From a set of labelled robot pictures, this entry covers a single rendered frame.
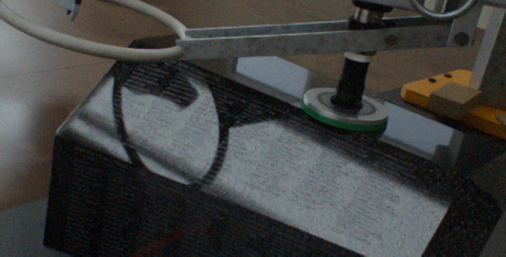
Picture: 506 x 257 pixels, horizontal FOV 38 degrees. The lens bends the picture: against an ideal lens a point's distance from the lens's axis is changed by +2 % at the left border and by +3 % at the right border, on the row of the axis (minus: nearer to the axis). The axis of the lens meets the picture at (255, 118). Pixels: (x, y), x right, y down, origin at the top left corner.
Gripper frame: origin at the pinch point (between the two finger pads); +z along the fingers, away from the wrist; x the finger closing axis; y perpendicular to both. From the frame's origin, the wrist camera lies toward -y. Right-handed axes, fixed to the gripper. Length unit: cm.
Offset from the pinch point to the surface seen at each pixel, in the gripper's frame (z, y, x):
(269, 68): 1, -51, 24
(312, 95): -2, -49, 51
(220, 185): 20, -27, 58
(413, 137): -1, -68, 70
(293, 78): 1, -54, 32
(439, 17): -32, -57, 76
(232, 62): 2.0, -40.3, 20.9
